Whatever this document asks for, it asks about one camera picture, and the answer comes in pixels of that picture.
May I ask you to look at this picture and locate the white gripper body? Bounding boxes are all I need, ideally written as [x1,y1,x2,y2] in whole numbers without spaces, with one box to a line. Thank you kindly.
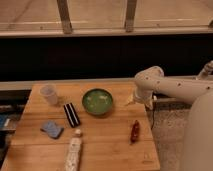
[126,89,153,110]

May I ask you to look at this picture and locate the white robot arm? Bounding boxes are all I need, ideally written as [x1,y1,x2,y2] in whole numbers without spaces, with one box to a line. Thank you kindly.
[126,60,213,109]

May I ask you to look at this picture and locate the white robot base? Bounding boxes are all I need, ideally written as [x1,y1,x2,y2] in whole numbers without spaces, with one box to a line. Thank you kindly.
[180,92,213,171]

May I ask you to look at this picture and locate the green bowl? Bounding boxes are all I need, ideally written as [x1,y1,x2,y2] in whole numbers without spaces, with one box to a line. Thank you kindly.
[82,88,113,116]

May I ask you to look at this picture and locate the black white striped block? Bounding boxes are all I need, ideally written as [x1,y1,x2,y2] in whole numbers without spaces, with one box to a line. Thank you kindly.
[63,103,81,128]

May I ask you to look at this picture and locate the clear plastic cup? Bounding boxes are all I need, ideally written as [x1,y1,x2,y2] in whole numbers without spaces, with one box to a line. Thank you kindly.
[39,84,58,105]

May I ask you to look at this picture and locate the blue sponge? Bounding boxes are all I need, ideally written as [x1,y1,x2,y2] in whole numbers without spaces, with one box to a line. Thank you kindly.
[40,121,64,139]

